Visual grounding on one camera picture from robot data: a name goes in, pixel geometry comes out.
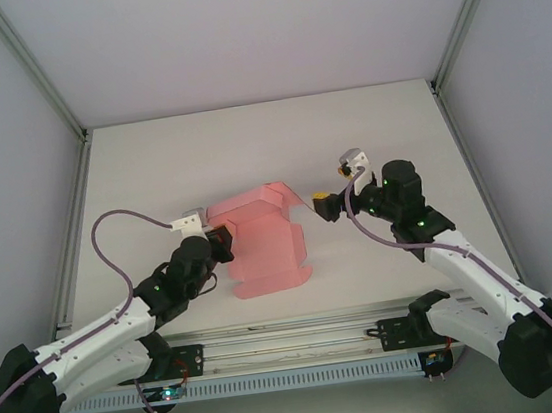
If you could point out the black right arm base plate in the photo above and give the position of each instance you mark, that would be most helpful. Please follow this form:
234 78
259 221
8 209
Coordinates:
395 335

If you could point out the aluminium mounting rail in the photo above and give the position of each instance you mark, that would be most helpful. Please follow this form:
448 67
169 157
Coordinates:
283 346

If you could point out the pink paper box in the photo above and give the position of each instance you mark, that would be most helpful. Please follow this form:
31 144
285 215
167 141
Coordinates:
266 248

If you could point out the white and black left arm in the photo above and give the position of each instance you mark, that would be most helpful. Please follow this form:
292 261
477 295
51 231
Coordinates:
87 350

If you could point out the aluminium frame post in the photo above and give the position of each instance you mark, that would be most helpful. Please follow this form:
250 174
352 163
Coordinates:
467 17
32 70

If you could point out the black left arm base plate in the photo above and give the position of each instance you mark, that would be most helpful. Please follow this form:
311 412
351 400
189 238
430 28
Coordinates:
191 360

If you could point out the small circuit board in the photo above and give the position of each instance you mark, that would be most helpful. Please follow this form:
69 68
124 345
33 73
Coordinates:
165 394
433 360

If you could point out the aluminium side rail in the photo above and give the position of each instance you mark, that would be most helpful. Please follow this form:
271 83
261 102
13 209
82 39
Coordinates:
71 241
474 182

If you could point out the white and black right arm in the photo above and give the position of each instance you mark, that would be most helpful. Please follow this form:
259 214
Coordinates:
477 282

